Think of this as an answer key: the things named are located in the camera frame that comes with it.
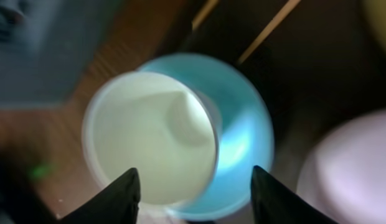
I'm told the white plastic cup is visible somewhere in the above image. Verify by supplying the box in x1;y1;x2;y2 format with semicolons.
82;72;221;207

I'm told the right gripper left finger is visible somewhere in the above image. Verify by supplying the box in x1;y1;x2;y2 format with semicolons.
60;168;141;224

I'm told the wooden chopstick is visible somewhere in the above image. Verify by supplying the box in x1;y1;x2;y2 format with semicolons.
192;0;219;31
237;0;301;65

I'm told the pink white bowl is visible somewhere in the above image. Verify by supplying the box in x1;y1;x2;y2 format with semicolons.
296;110;386;223

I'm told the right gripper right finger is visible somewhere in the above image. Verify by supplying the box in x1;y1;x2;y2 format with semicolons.
250;166;336;224

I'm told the light blue bowl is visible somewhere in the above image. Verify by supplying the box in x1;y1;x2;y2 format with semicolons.
138;53;275;221

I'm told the yellow round plate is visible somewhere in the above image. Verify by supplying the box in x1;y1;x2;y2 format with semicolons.
361;0;386;54

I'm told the dark brown serving tray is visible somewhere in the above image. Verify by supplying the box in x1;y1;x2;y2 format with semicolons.
157;1;386;193

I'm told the grey plastic dish rack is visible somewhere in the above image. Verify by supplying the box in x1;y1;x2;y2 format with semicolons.
0;0;124;109

